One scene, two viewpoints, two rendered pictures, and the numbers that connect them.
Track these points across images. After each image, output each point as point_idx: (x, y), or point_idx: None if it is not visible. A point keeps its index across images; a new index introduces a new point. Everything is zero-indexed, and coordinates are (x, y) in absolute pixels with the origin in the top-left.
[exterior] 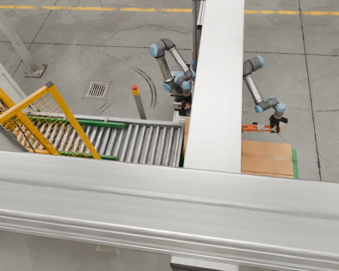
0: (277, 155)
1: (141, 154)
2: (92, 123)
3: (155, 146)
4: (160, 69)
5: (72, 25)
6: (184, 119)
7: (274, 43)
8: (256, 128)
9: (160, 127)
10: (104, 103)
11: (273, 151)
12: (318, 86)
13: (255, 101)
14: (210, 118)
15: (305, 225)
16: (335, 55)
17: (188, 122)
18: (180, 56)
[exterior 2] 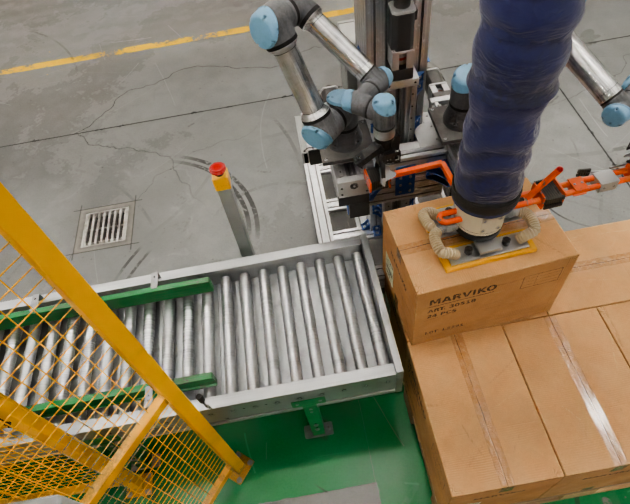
0: (623, 251)
1: (277, 346)
2: (119, 301)
3: (310, 315)
4: (291, 85)
5: (10, 105)
6: (345, 234)
7: (465, 47)
8: (595, 182)
9: (305, 263)
10: (132, 252)
11: (609, 245)
12: (592, 103)
13: (604, 94)
14: None
15: None
16: (592, 42)
17: (396, 220)
18: (341, 33)
